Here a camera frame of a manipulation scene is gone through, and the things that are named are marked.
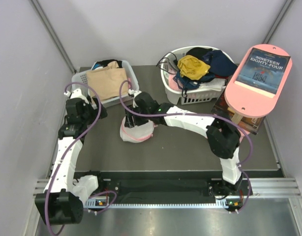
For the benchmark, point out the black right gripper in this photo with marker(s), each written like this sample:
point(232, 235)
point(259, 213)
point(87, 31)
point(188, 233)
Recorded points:
point(129, 121)

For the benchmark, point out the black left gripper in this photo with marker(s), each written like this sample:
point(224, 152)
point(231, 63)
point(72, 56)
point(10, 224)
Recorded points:
point(95, 112)

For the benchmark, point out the white mesh laundry bag pink zipper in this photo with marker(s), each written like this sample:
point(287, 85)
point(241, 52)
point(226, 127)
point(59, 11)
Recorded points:
point(136, 134)

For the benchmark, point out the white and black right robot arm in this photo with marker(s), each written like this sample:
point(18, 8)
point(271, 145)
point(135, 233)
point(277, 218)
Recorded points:
point(223, 137)

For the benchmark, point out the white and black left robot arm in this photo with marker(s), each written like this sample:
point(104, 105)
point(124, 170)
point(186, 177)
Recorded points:
point(63, 199)

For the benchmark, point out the round white laundry basket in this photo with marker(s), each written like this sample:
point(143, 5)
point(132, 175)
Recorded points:
point(190, 92)

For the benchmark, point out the beige folded garment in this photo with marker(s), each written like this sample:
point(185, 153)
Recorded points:
point(106, 82)

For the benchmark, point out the rectangular white plastic basket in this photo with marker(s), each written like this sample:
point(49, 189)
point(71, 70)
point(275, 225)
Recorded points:
point(81, 77)

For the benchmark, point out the black garment in rectangular basket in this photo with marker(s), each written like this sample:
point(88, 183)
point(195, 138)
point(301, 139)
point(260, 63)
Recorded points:
point(113, 63)

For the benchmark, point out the pink garment in round basket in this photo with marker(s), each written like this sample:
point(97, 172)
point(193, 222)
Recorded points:
point(172, 83)

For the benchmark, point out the yellow garment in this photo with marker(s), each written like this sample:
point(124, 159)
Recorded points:
point(192, 67)

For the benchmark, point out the white garment in round basket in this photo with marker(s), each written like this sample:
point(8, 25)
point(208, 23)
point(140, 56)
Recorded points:
point(216, 84)

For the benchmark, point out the black garment in round basket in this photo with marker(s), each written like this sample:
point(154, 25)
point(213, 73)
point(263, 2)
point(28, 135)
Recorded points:
point(198, 52)

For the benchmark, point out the navy blue garment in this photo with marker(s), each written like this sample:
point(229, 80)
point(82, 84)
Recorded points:
point(219, 63)

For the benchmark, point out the pink two-tier wooden shelf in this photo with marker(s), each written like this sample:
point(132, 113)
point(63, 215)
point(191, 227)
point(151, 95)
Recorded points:
point(248, 103)

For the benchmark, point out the stack of dark books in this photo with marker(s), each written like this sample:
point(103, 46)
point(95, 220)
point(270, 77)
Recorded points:
point(221, 108)

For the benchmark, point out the Nineteen Eighty-Four book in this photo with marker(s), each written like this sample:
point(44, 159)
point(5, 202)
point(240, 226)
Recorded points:
point(262, 72)

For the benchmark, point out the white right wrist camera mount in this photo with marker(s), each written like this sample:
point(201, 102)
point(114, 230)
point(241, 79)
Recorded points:
point(133, 93)

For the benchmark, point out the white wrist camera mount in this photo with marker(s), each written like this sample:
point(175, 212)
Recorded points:
point(77, 93)
point(133, 93)

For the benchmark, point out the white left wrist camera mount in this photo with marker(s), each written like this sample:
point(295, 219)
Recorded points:
point(77, 93)

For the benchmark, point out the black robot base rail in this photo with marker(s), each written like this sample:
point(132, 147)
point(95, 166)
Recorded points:
point(157, 187)

